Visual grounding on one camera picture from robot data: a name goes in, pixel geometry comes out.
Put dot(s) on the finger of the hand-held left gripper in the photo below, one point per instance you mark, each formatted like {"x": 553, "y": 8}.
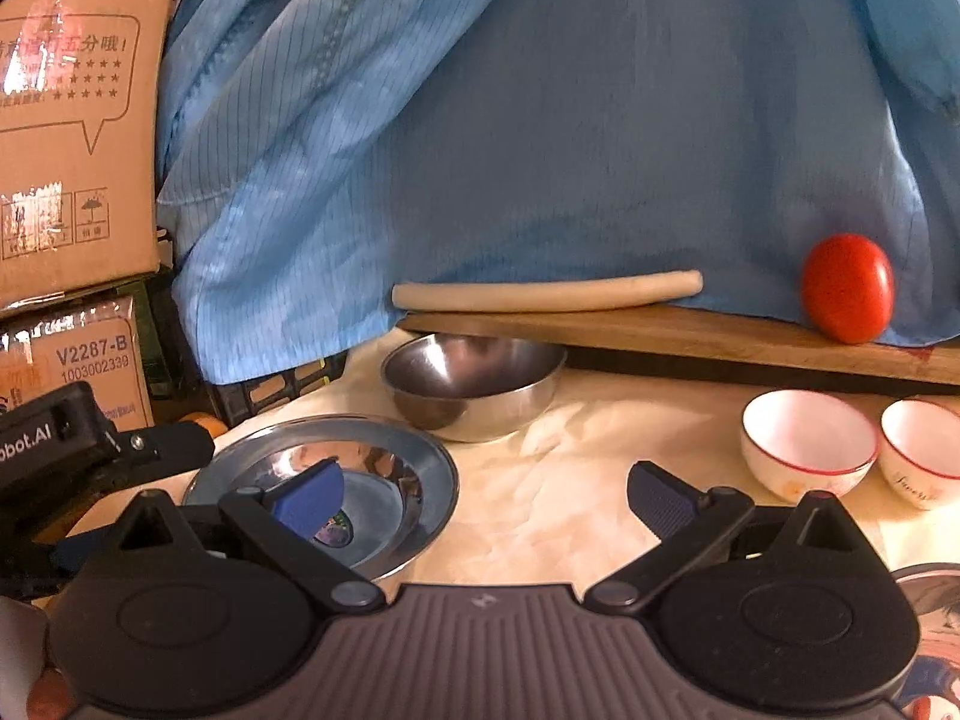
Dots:
{"x": 169, "y": 444}

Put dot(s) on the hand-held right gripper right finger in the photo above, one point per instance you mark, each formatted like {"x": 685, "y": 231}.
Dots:
{"x": 660, "y": 501}

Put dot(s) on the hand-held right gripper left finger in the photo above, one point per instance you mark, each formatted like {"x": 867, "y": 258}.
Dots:
{"x": 306, "y": 501}

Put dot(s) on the stainless steel plate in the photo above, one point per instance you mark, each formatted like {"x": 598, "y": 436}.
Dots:
{"x": 405, "y": 495}

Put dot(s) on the white bowl red rim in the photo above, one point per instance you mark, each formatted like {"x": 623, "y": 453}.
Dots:
{"x": 806, "y": 435}
{"x": 926, "y": 442}

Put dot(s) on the stainless steel bowl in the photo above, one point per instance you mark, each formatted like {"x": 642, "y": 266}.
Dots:
{"x": 472, "y": 382}

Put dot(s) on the person's left hand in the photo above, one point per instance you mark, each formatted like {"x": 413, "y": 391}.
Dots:
{"x": 52, "y": 694}

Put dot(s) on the orange object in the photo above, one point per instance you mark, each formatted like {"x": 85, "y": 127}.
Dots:
{"x": 206, "y": 425}

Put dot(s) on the small cardboard box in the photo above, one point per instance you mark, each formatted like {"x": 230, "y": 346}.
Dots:
{"x": 90, "y": 360}

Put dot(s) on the black plastic crate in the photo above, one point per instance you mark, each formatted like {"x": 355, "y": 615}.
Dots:
{"x": 247, "y": 394}

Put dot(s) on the cream table cloth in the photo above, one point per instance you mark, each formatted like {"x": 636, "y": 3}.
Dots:
{"x": 555, "y": 487}

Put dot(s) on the wooden cutting board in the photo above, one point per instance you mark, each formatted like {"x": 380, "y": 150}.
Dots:
{"x": 675, "y": 341}

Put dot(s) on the beige rolling pin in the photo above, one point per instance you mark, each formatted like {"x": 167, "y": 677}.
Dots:
{"x": 547, "y": 292}

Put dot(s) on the red tomato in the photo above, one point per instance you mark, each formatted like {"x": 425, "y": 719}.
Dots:
{"x": 847, "y": 289}

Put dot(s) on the large cardboard box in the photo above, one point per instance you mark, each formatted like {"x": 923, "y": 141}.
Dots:
{"x": 75, "y": 150}

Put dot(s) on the metal plate at edge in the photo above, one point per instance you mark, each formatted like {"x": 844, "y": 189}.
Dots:
{"x": 934, "y": 652}

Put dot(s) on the blue striped garment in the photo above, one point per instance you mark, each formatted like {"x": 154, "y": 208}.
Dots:
{"x": 562, "y": 127}

